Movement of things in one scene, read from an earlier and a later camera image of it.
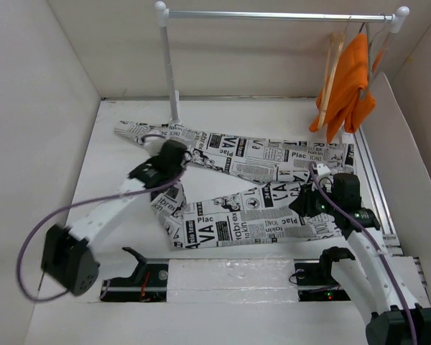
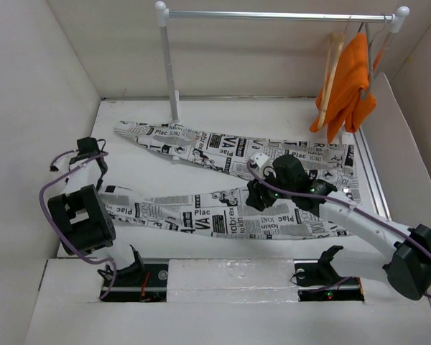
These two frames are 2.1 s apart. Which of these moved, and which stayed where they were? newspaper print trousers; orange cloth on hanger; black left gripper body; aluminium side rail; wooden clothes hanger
Moved: newspaper print trousers; black left gripper body
Stayed: aluminium side rail; orange cloth on hanger; wooden clothes hanger
